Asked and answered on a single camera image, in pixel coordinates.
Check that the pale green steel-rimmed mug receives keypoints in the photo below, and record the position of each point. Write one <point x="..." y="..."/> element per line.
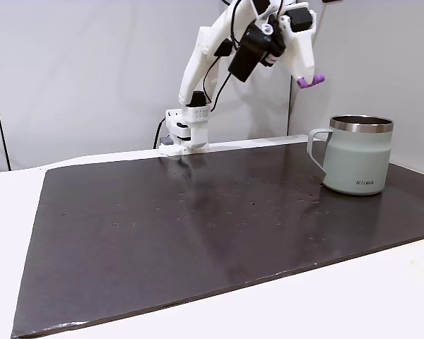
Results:
<point x="357" y="155"/>

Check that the grey table clamp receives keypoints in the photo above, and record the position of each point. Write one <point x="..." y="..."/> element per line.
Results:
<point x="166" y="141"/>

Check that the dark glossy table mat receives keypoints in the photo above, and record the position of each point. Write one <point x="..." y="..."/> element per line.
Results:
<point x="169" y="233"/>

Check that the black camera box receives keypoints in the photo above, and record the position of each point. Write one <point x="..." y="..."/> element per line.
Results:
<point x="251" y="53"/>

